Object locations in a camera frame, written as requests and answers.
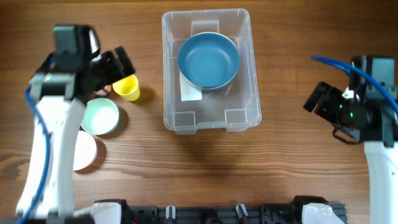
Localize blue cable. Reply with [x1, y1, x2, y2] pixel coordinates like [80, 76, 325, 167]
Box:
[14, 52, 58, 224]
[310, 55, 398, 116]

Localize pink small bowl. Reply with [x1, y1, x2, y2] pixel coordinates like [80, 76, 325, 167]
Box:
[73, 131, 98, 171]

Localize pink cup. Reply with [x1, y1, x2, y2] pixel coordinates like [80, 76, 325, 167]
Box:
[94, 85, 112, 97]

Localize clear plastic storage bin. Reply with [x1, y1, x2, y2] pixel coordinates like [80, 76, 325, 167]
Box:
[162, 9, 262, 134]

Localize mint green small bowl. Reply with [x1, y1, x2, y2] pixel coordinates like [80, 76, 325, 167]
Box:
[81, 98, 119, 135]

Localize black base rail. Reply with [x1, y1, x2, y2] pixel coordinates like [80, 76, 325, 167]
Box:
[95, 195, 348, 224]

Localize cream bowl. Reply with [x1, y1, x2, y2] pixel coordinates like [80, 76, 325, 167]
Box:
[177, 31, 241, 92]

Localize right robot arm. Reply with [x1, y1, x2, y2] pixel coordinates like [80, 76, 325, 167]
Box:
[303, 55, 397, 223]

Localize right blue cable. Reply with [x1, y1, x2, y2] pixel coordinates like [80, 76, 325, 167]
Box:
[310, 55, 398, 116]

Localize yellow cup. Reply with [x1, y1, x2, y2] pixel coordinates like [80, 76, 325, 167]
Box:
[113, 75, 140, 101]

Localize left blue cable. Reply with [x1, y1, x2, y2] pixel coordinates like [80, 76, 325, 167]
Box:
[14, 52, 58, 224]

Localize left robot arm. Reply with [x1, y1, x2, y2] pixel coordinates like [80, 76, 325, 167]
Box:
[14, 24, 135, 224]

